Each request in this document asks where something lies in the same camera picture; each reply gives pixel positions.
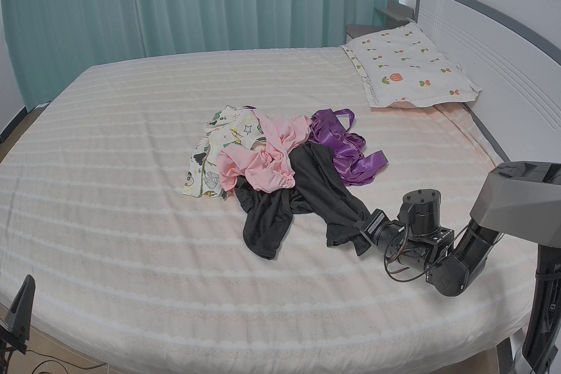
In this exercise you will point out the bed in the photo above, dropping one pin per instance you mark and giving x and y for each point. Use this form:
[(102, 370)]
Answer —
[(131, 144)]

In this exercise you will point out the grey bedside table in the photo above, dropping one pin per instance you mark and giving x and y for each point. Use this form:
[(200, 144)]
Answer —
[(363, 32)]

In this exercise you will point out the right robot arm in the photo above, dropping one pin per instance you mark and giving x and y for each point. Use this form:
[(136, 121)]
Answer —
[(460, 267)]

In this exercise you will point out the black shorts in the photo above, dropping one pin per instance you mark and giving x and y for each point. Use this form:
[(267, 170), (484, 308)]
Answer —
[(320, 179)]

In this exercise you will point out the white printed pyjama garment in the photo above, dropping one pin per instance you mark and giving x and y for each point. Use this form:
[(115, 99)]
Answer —
[(206, 164)]

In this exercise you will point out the pink garment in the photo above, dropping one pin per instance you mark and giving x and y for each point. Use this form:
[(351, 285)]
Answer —
[(263, 170)]

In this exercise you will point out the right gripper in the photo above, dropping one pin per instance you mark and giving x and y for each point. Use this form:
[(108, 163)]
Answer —
[(388, 238)]

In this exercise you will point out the white printed pillow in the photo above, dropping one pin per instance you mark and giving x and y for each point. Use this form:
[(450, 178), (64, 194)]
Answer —
[(403, 61)]

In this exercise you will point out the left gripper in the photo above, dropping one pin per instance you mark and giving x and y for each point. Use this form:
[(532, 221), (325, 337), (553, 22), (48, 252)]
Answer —
[(17, 345)]

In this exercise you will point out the purple satin garment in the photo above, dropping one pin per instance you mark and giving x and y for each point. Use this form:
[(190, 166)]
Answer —
[(333, 135)]

